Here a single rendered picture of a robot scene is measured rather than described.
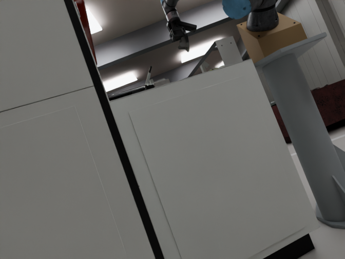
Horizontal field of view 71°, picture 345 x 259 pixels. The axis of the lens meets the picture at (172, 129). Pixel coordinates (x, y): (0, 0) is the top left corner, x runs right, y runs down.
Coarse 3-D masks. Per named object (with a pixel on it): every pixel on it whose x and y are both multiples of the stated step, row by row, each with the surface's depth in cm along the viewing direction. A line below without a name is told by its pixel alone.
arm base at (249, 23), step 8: (264, 8) 111; (272, 8) 112; (248, 16) 119; (256, 16) 115; (264, 16) 113; (272, 16) 114; (248, 24) 120; (256, 24) 117; (264, 24) 115; (272, 24) 115
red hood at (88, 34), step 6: (78, 0) 91; (78, 6) 94; (84, 6) 95; (84, 12) 99; (84, 18) 102; (84, 24) 106; (84, 30) 110; (90, 36) 117; (90, 42) 122; (96, 60) 143
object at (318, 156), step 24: (288, 48) 105; (264, 72) 120; (288, 72) 112; (288, 96) 113; (312, 96) 114; (288, 120) 116; (312, 120) 110; (312, 144) 110; (312, 168) 112; (336, 168) 109; (312, 192) 119; (336, 192) 108; (336, 216) 109
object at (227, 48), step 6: (216, 42) 107; (222, 42) 108; (228, 42) 109; (234, 42) 109; (222, 48) 107; (228, 48) 108; (234, 48) 109; (222, 54) 107; (228, 54) 108; (234, 54) 108; (228, 60) 107; (234, 60) 108; (240, 60) 108
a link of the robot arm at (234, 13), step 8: (224, 0) 104; (232, 0) 102; (240, 0) 100; (248, 0) 101; (256, 0) 103; (224, 8) 108; (232, 8) 105; (240, 8) 102; (248, 8) 103; (256, 8) 108; (232, 16) 108; (240, 16) 105
